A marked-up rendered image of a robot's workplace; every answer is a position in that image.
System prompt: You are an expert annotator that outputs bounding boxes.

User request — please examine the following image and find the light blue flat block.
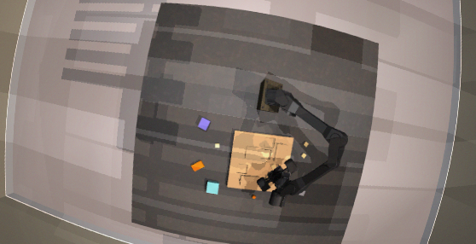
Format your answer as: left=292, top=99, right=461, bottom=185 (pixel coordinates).
left=206, top=180, right=219, bottom=195

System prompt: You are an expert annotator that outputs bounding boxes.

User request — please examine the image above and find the purple block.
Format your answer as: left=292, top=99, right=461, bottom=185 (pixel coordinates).
left=198, top=118, right=211, bottom=131

